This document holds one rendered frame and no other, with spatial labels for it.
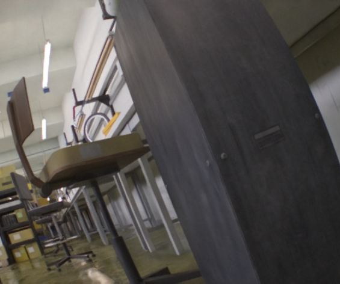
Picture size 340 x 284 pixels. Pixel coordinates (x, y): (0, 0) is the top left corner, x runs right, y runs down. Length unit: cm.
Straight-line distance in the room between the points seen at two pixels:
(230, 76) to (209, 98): 6
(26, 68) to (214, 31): 639
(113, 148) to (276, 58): 65
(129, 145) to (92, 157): 14
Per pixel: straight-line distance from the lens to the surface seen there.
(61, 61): 687
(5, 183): 626
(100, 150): 99
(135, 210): 231
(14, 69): 682
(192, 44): 48
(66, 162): 94
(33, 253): 618
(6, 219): 619
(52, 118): 989
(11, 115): 111
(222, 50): 49
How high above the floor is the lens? 38
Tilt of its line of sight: 10 degrees up
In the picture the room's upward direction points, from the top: 22 degrees counter-clockwise
